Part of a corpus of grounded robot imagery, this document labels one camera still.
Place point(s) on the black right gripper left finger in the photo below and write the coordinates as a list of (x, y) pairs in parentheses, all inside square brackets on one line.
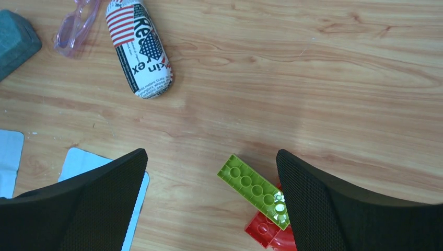
[(90, 211)]

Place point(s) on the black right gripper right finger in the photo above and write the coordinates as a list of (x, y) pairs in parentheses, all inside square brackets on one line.
[(329, 213)]

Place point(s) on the flag print glasses case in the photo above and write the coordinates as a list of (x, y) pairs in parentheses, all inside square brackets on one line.
[(139, 48)]

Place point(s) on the pink transparent sunglasses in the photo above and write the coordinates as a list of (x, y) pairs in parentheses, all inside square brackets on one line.
[(75, 27)]

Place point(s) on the right light blue cloth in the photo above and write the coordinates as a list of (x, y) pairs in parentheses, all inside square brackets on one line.
[(79, 161)]

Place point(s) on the light blue cloth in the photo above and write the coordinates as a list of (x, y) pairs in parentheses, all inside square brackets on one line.
[(79, 161), (12, 143)]

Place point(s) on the green toy brick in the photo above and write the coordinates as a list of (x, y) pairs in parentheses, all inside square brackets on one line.
[(261, 193)]

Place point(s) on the red toy arch block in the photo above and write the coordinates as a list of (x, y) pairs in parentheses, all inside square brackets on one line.
[(268, 234)]

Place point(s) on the left light blue cloth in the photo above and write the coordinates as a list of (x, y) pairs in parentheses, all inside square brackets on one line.
[(12, 143)]

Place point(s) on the grey-green glasses case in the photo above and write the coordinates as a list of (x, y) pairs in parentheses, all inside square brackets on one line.
[(19, 42)]

